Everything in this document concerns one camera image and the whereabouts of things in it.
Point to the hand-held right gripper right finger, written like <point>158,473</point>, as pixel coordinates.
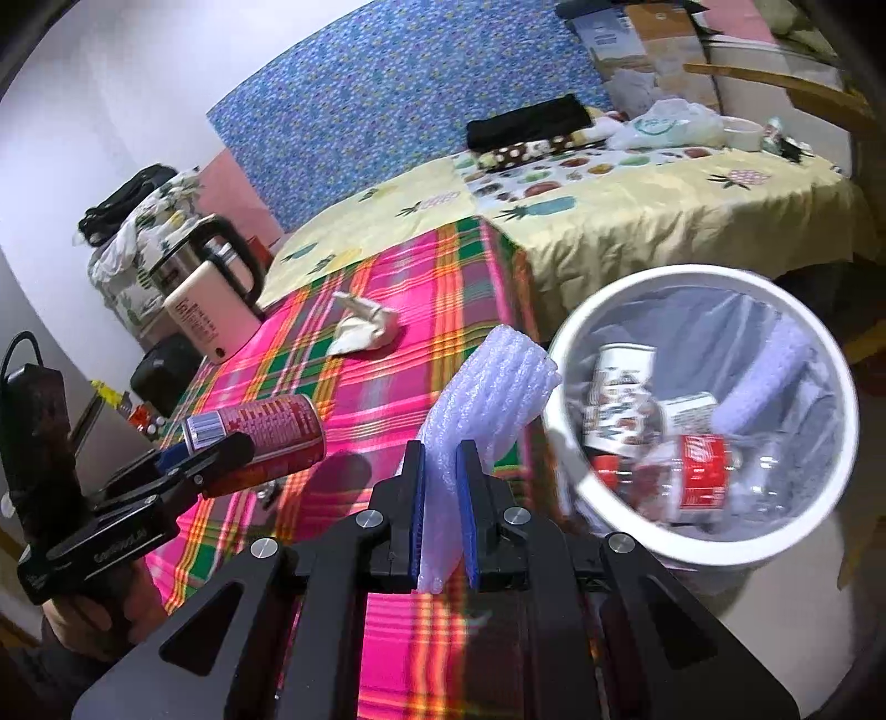
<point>469,512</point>

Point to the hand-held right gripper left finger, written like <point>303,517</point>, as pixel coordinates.
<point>416,512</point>

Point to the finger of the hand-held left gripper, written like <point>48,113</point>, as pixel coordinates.
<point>131,495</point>
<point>173,462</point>

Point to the red spray can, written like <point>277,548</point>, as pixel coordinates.
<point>270,433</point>

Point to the white ribbed foam sleeve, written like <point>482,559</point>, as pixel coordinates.
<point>477,394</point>

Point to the printed crushed paper cup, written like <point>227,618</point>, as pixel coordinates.
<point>619,401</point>

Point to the white round bin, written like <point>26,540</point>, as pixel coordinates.
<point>692,554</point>

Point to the clear plastic bottle red label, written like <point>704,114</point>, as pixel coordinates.
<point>699,478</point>

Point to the white mesh foam sleeve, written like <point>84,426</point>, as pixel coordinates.
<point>765,381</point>

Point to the person's left hand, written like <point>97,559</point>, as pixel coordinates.
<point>104,623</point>

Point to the black bag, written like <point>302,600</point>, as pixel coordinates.
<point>166,377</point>

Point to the yellow plastic item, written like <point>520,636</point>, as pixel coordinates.
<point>105,393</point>

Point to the white and black electric kettle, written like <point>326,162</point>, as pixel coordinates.
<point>204,311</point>

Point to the cloth-covered appliance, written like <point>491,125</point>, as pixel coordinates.
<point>131,277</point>

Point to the white flattened carton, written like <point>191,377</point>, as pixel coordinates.
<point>363,325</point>

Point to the black cloth bundle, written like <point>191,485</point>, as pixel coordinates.
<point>124,197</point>

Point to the grey bin liner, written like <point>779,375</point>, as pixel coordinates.
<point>699,318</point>

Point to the yellow pineapple print sheet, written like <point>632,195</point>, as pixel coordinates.
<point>623,221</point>

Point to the brown polka dot cloth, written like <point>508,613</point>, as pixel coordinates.
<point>526,152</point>

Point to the black folded garment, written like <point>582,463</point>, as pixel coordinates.
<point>526,121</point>

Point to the fruit print cloth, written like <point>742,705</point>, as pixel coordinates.
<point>657,163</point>

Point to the blue floral cloth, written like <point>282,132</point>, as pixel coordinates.
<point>387,90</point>

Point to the white plastic bag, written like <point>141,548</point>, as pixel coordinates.
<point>664,124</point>

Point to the white bowl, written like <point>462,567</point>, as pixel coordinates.
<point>740,133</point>

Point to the cardboard box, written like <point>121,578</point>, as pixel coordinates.
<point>650,48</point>

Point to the wooden chair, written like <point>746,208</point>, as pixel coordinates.
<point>796,90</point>

